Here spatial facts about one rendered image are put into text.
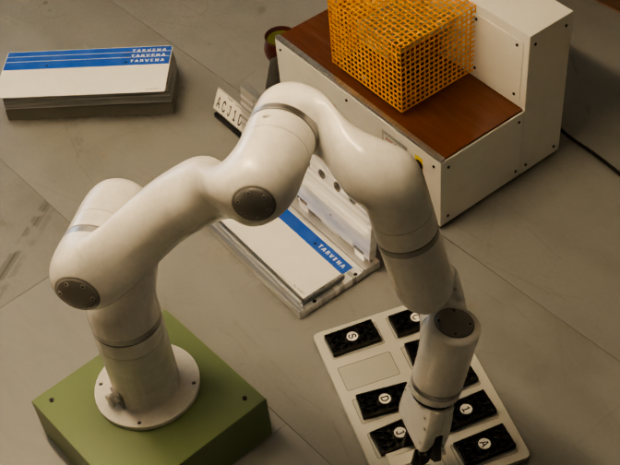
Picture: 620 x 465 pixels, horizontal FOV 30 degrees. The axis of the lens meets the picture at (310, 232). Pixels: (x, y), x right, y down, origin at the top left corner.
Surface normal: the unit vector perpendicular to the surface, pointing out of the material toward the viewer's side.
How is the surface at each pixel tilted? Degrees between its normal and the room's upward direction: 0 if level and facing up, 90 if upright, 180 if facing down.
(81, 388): 2
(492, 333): 0
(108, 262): 64
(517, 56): 90
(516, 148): 90
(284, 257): 0
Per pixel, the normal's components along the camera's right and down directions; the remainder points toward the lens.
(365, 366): -0.07, -0.68
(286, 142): 0.47, -0.51
